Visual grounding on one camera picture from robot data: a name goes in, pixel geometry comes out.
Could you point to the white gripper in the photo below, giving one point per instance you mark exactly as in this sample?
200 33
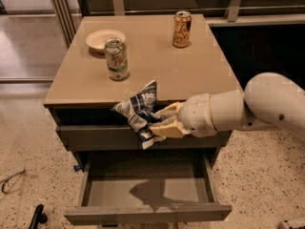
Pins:
197 114

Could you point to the blue chip bag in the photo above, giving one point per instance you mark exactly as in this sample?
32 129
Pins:
138 110

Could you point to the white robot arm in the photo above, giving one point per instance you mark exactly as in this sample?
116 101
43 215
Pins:
269 100

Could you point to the grey drawer cabinet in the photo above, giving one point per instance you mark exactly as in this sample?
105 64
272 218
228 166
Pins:
82 93

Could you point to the open middle drawer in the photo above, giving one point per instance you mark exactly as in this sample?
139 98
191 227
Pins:
147 187

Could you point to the green white soda can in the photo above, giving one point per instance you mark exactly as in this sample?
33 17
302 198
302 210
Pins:
116 57

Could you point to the orange soda can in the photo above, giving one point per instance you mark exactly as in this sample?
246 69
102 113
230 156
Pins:
182 29

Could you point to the blue tape piece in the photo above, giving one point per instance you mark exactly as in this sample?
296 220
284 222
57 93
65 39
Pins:
76 168

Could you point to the white bowl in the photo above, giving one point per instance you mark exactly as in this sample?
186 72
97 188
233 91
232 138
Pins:
96 40

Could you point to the wooden shelf with brackets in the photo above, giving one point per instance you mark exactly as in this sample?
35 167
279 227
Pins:
219 13

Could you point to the white object bottom right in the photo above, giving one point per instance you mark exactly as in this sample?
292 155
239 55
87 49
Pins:
298 223

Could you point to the black object on floor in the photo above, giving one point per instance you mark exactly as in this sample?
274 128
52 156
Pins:
39 217

